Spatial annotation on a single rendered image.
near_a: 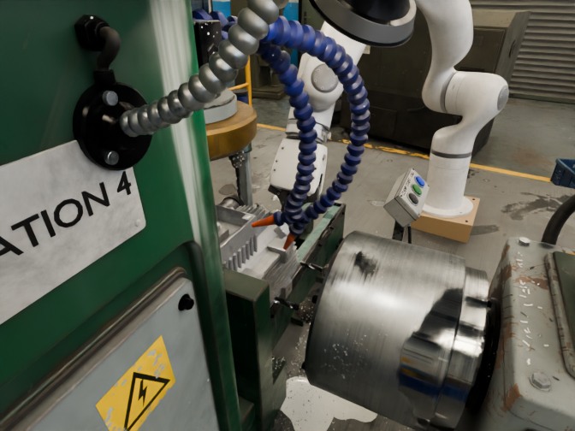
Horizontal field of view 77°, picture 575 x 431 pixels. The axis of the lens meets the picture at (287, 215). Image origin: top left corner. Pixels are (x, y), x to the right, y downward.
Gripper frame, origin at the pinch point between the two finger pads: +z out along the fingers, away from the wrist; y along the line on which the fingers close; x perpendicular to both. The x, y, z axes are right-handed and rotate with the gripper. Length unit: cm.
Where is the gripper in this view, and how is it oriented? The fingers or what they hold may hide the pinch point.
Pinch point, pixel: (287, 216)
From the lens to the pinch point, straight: 72.6
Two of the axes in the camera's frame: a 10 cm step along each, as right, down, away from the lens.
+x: -3.8, -0.2, -9.3
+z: -2.2, 9.7, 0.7
